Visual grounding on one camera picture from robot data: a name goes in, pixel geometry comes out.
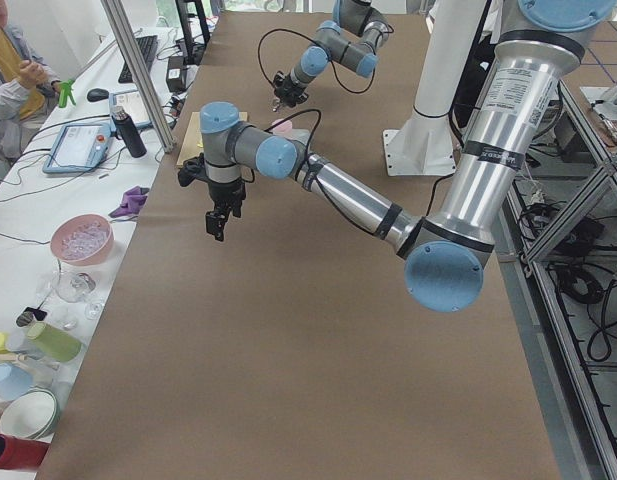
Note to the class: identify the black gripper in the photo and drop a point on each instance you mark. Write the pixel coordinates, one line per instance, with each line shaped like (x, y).
(289, 90)
(226, 192)

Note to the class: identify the pink plastic cup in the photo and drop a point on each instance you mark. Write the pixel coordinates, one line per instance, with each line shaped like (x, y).
(281, 127)

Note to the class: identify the glass sauce bottle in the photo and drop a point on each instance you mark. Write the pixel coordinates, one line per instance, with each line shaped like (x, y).
(277, 105)

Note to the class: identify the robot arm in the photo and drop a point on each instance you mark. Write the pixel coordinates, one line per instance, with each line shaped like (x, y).
(445, 254)
(351, 39)

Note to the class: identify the silver kitchen scale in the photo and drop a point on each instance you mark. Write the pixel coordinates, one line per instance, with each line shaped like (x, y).
(301, 135)

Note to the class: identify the green cup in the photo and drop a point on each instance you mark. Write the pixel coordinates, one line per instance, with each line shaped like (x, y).
(53, 342)

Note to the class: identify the light blue cup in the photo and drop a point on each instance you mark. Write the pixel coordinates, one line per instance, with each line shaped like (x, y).
(14, 381)

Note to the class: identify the red cup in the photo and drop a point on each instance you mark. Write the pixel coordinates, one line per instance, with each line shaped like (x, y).
(21, 454)

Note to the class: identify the wooden cutting board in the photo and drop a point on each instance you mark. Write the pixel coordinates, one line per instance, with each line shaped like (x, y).
(192, 144)

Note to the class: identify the purple cloth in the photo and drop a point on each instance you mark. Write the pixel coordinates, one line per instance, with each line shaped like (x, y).
(132, 202)

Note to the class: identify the black power adapter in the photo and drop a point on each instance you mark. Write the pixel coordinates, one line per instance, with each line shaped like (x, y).
(176, 74)

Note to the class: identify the black thermos bottle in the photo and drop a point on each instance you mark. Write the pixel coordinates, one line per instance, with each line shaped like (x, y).
(128, 132)

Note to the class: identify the pink bowl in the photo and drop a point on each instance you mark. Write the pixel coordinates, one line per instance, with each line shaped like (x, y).
(83, 240)

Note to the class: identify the blue teach pendant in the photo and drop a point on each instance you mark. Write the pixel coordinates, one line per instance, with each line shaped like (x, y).
(79, 147)
(132, 103)

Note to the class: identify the wine glass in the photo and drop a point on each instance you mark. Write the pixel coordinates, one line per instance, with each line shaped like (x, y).
(80, 288)

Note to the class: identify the black computer mouse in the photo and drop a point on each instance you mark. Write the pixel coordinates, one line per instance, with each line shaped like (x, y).
(97, 94)

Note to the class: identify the seated person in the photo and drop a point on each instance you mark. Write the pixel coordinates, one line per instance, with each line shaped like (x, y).
(28, 87)

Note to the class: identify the white green bowl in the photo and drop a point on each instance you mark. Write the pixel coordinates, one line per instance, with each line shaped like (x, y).
(34, 415)

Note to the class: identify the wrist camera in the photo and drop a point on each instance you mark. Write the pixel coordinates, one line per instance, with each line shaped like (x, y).
(192, 169)

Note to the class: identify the white camera mast base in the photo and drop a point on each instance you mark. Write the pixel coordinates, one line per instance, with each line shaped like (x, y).
(423, 146)

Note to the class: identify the aluminium frame post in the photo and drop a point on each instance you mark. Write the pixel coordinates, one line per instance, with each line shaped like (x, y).
(129, 48)

